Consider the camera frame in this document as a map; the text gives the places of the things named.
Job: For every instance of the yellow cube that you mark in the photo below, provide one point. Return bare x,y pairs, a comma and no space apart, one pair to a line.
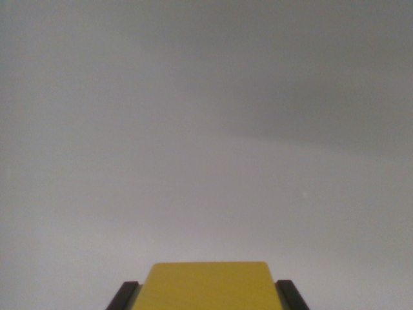
208,287

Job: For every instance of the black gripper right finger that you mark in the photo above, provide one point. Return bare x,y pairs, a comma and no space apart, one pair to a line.
293,295

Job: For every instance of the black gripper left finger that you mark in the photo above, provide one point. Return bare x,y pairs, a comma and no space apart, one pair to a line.
124,295

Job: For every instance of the grey plastic bin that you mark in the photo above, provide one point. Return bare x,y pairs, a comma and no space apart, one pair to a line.
206,129

